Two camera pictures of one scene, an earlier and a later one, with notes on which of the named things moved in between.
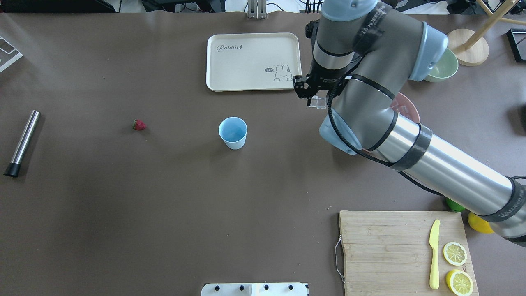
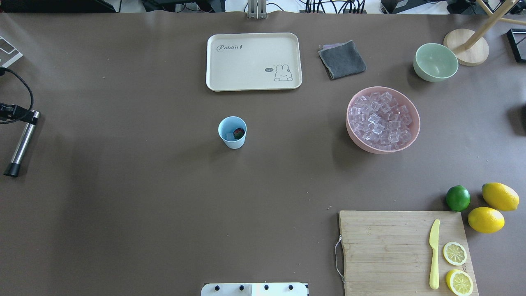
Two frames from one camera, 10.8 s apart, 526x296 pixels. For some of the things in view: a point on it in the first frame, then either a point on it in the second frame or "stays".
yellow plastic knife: [434, 240] stays
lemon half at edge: [459, 283] stays
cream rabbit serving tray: [252, 61] stays
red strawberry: [137, 125] -> [238, 133]
